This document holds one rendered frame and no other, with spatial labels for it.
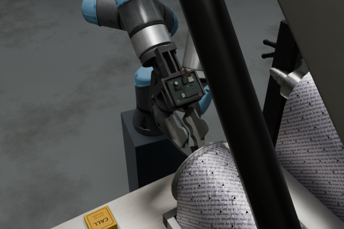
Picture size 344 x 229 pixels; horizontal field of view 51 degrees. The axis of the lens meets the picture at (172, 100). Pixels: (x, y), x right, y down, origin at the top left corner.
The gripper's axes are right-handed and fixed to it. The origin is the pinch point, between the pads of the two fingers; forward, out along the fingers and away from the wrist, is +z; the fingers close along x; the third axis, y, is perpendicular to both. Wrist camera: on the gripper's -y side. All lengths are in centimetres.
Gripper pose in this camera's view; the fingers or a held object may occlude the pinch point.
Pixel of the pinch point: (193, 151)
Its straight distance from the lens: 69.4
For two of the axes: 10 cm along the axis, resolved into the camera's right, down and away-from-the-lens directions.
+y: 3.3, -2.7, -9.1
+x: 8.6, -3.0, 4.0
